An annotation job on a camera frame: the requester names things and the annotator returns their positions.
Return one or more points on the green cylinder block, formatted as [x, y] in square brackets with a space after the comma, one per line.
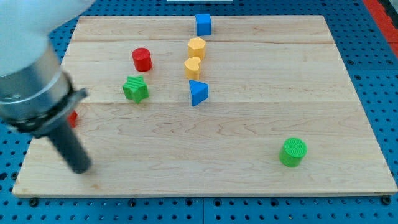
[292, 152]

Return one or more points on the wooden board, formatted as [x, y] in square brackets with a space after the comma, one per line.
[270, 78]

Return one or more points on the yellow hexagon block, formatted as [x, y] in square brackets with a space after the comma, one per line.
[196, 48]

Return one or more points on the red star block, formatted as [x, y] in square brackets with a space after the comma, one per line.
[72, 117]

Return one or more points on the blue triangle block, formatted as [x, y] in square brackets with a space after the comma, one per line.
[198, 91]

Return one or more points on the red cylinder block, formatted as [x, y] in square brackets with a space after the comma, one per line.
[141, 58]

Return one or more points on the green star block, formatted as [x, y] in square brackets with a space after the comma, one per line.
[135, 89]

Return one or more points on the blue cube block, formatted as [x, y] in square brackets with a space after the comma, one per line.
[203, 24]

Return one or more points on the yellow heart block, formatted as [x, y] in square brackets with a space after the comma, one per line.
[192, 68]

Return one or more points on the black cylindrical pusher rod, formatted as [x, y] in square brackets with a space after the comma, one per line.
[69, 147]

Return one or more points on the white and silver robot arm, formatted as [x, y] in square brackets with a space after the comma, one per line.
[37, 96]

